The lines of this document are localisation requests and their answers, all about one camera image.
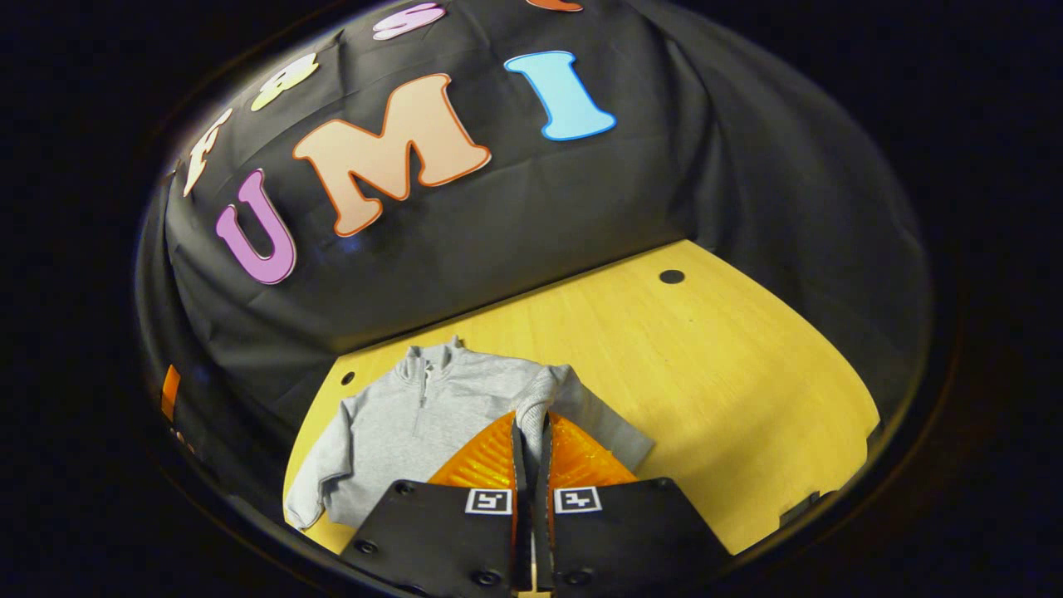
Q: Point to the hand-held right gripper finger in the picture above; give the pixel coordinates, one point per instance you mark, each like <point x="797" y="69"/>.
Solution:
<point x="523" y="465"/>
<point x="544" y="498"/>

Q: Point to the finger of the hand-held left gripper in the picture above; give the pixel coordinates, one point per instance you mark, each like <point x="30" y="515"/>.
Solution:
<point x="170" y="392"/>

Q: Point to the grey zip sweatshirt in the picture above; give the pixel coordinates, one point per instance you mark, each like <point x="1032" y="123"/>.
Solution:
<point x="399" y="423"/>

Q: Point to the black backdrop cloth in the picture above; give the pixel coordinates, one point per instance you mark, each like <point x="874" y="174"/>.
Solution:
<point x="664" y="166"/>

